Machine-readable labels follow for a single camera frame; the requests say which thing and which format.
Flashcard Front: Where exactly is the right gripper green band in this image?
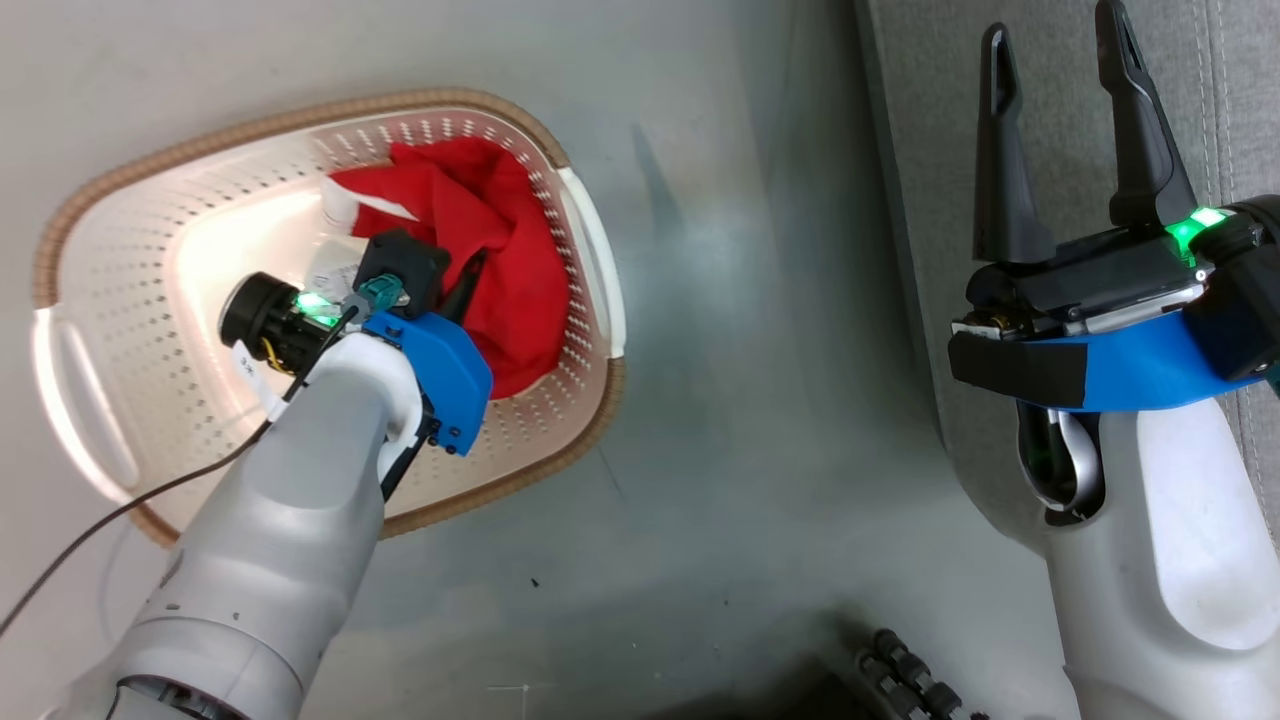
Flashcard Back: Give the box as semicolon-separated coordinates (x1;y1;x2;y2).
949;0;1238;339

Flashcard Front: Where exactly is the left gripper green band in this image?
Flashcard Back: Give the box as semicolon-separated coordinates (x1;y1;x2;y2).
294;249;490;331

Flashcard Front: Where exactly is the red cloth garment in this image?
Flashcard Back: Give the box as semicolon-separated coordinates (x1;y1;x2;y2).
328;137;572;400

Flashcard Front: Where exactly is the white garment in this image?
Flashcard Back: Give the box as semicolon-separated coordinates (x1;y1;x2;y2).
304;175;374;293

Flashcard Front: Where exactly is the white perforated laundry basket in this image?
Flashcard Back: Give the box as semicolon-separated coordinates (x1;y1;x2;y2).
30;88;628;550

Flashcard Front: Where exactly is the blue left camera mount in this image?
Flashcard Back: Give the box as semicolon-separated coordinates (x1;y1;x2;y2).
360;309;494;457

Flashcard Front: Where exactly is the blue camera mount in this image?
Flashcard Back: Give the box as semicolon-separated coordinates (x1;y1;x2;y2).
360;309;494;457
1018;312;1269;414

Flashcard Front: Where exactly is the blue right camera mount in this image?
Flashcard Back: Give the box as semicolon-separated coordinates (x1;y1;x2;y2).
1018;312;1269;414

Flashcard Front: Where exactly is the white cable tag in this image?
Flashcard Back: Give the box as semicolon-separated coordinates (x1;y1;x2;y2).
230;340;288;423

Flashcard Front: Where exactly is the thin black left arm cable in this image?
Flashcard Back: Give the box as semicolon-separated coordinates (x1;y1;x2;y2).
0;304;362;638

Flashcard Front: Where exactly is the black ribbed hose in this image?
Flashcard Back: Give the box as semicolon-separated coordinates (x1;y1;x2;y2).
855;627;988;720

